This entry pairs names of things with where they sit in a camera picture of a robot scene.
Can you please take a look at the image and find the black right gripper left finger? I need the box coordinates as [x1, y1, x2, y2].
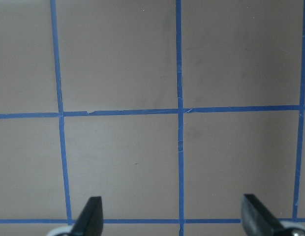
[70, 196, 104, 236]

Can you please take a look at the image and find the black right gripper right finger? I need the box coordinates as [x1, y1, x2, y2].
[241, 194, 289, 236]

